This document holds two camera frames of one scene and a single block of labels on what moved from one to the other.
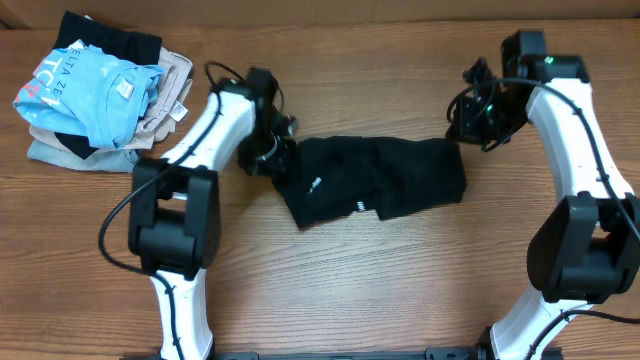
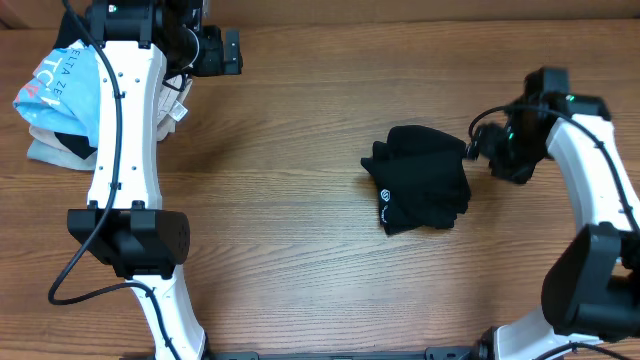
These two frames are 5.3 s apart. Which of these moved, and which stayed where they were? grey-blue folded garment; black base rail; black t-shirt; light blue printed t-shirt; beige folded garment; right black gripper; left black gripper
Moved: right black gripper; black t-shirt; left black gripper
Stayed: light blue printed t-shirt; beige folded garment; grey-blue folded garment; black base rail
